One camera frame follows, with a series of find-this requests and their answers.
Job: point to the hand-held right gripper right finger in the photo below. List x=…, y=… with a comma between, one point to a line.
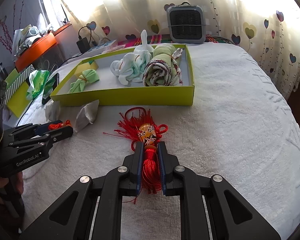
x=162, y=170

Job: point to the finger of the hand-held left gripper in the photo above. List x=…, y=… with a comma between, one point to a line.
x=62, y=135
x=43, y=127

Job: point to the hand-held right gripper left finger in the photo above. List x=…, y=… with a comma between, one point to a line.
x=139, y=170

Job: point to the small red tassel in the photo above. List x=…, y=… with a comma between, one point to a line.
x=56, y=125

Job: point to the red tassel mask ornament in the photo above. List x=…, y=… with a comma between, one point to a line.
x=147, y=133

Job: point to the green cloth bundle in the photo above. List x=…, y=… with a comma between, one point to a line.
x=87, y=78

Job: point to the plain yellow sponge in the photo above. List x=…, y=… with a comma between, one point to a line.
x=81, y=70

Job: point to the lime green cardboard box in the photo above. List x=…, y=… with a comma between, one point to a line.
x=106, y=81

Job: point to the white cloth bundle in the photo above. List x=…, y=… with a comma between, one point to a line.
x=126, y=67

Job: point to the white fabric sachet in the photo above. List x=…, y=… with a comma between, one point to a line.
x=86, y=116

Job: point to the black smartphone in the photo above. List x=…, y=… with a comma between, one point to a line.
x=53, y=87

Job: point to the green tissue pack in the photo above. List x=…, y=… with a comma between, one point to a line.
x=37, y=83

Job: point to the green-topped yellow sponge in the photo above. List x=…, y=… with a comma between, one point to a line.
x=93, y=64

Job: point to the orange storage box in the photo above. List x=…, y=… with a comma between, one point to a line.
x=36, y=50

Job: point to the white terry towel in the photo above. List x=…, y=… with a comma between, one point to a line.
x=227, y=117

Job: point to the black charger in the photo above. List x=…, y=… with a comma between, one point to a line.
x=83, y=45

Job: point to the white power strip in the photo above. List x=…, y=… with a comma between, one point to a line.
x=102, y=45

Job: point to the red-brown window sill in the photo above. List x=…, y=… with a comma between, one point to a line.
x=62, y=28

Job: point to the small clear packet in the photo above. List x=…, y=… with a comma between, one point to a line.
x=116, y=47

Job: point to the rolled green towel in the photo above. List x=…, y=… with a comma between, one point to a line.
x=162, y=65

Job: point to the small grey heater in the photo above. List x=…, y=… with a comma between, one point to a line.
x=186, y=22

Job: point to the heart print curtain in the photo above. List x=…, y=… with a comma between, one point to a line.
x=240, y=10

